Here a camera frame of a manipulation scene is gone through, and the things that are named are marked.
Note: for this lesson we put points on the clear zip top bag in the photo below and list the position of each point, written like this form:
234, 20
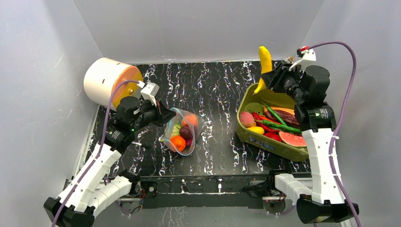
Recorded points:
196, 131

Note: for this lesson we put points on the aluminium frame rail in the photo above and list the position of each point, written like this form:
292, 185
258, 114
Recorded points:
322, 189

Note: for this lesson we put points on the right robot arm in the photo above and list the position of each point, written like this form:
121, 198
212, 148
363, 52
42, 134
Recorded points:
325, 201

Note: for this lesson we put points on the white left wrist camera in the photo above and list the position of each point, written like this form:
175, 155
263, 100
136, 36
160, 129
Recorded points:
148, 91

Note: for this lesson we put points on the toy peach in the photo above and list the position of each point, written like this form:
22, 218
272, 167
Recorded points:
190, 119

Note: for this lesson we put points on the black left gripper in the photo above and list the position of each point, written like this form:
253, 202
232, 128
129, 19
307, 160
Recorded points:
163, 115

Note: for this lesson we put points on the orange toy carrot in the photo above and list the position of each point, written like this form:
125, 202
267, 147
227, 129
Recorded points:
287, 110

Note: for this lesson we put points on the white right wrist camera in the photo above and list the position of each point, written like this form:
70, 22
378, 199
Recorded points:
307, 58

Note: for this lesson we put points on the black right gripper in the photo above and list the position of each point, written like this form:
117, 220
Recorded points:
278, 77

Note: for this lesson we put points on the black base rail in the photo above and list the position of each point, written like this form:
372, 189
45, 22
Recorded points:
251, 191

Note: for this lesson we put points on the orange toy fruit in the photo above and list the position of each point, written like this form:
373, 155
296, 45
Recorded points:
178, 143

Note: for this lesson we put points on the white round drawer cabinet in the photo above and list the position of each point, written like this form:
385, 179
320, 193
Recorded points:
104, 75

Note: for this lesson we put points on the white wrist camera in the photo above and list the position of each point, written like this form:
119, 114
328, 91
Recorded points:
148, 91
307, 58

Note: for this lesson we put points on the green toy chili pepper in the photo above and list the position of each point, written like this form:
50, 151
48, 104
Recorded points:
283, 126

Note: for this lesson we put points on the dark red toy plum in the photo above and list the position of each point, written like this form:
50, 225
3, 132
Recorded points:
185, 132

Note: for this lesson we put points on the pink toy fruit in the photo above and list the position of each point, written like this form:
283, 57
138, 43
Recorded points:
247, 119

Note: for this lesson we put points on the black and white marker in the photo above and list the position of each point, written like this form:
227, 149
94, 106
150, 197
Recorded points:
141, 145

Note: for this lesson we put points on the green toy cabbage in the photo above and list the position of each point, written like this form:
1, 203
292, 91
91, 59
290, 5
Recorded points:
176, 130

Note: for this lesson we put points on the purple toy sweet potato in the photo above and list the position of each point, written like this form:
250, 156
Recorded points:
189, 142

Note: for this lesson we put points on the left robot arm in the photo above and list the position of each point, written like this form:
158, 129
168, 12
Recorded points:
117, 135

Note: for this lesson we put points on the yellow toy banana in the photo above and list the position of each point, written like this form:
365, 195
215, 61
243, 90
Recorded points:
266, 66

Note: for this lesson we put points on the olive green plastic bin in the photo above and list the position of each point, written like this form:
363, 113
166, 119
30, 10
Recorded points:
272, 100

